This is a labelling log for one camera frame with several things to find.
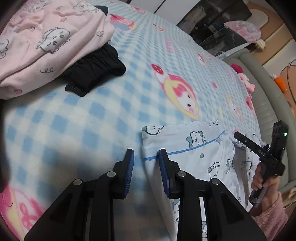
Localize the black glass wardrobe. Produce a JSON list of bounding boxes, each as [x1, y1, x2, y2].
[[177, 1, 252, 56]]

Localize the pink plush toy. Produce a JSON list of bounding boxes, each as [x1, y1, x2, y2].
[[238, 73, 255, 93]]

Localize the pink cartoon pajama garment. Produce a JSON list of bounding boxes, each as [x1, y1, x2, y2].
[[1, 1, 115, 100]]

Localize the red round plush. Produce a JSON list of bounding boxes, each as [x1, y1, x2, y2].
[[231, 63, 243, 73]]

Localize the blue checkered cartoon blanket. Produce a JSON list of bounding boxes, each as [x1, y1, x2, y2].
[[1, 1, 260, 240]]

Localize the grey padded headboard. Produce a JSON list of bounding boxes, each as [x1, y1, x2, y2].
[[224, 49, 296, 193]]

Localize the orange carrot plush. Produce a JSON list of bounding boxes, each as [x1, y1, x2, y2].
[[271, 74, 287, 93]]

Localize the white wardrobe panels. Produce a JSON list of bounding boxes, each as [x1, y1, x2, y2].
[[128, 0, 200, 25]]

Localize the person's right hand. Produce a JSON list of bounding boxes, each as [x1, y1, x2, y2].
[[251, 163, 280, 206]]

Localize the black garment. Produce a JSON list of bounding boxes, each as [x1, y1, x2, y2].
[[62, 1, 126, 97]]

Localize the pink garment hanging on wardrobe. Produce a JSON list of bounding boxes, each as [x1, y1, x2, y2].
[[224, 21, 261, 43]]

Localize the light blue cartoon pajama pants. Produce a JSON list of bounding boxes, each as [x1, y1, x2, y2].
[[142, 120, 259, 240]]

